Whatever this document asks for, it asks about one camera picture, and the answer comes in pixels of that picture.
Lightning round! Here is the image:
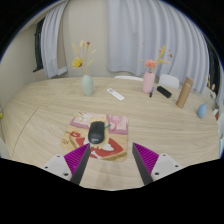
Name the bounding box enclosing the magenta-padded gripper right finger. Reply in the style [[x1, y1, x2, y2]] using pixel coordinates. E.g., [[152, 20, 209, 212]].
[[131, 142, 183, 186]]

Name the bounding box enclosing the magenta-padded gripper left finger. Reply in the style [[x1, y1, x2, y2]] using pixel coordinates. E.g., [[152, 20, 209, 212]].
[[42, 142, 92, 186]]

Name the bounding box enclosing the black computer mouse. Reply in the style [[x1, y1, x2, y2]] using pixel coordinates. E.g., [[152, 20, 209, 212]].
[[87, 120, 106, 145]]

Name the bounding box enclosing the cartoon print mouse pad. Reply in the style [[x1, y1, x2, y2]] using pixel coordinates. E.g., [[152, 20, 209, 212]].
[[60, 111, 130, 163]]

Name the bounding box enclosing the blue vase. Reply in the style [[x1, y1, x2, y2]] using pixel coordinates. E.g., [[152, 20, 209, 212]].
[[196, 102, 208, 119]]

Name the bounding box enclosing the black oblong case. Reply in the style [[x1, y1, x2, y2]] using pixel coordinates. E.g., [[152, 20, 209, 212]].
[[156, 85, 173, 99]]

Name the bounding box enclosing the gold metal drink bottle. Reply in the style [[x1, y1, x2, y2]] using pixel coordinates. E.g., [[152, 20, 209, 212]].
[[175, 76, 195, 109]]

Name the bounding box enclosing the pink vase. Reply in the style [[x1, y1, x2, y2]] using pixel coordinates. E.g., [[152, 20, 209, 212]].
[[142, 71, 156, 95]]

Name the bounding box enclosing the pale green vase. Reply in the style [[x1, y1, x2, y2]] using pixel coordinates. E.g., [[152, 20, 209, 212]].
[[81, 74, 95, 97]]

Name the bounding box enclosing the white remote control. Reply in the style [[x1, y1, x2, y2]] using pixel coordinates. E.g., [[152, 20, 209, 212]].
[[106, 87, 126, 102]]

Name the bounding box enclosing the yellow dried flower bunch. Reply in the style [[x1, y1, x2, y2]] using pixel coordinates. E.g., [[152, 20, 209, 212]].
[[72, 39, 98, 76]]

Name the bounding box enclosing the dark window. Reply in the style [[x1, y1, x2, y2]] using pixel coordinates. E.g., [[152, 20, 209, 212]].
[[206, 43, 221, 88], [32, 18, 46, 73]]

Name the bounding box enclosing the wide white curtain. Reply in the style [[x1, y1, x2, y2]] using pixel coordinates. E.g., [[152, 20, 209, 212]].
[[106, 0, 214, 94]]

